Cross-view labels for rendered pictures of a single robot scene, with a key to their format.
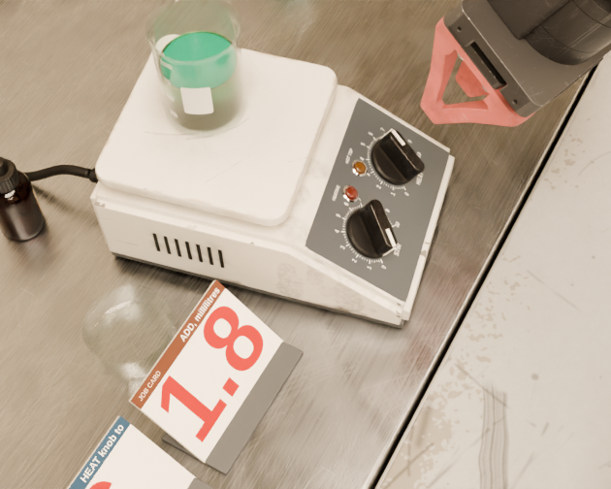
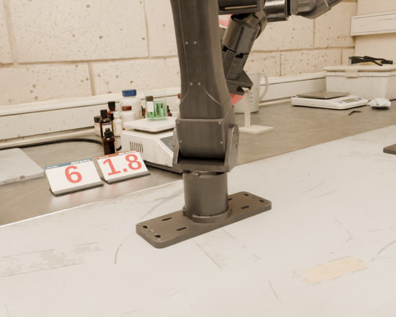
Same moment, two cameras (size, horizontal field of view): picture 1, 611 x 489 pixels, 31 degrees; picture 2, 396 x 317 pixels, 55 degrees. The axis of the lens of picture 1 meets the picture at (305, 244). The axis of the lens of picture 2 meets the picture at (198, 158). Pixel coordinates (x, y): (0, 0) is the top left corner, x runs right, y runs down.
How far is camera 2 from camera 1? 64 cm
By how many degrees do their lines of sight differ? 47
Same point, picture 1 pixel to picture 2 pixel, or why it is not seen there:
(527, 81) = not seen: hidden behind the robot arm
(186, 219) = (136, 134)
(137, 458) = (88, 168)
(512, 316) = not seen: hidden behind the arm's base
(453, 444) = (172, 188)
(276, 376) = (139, 173)
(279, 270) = (153, 148)
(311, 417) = (141, 180)
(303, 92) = not seen: hidden behind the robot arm
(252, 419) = (125, 177)
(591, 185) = (260, 165)
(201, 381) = (117, 164)
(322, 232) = (166, 139)
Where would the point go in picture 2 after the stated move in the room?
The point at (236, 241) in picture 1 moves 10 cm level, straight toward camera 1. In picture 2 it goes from (144, 138) to (121, 149)
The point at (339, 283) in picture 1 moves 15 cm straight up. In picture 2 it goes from (165, 150) to (158, 75)
